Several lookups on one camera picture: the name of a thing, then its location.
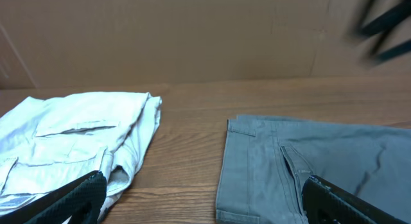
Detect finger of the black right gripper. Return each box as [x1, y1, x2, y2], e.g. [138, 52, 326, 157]
[361, 40, 410, 66]
[345, 0, 410, 40]

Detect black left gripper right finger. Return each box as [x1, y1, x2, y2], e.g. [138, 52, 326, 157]
[302, 175, 406, 224]

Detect beige shorts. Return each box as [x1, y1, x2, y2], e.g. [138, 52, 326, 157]
[1, 92, 162, 215]

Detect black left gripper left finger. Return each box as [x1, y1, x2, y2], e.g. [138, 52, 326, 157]
[1, 170, 107, 224]

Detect grey shorts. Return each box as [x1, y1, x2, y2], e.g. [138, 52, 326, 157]
[216, 115, 410, 223]

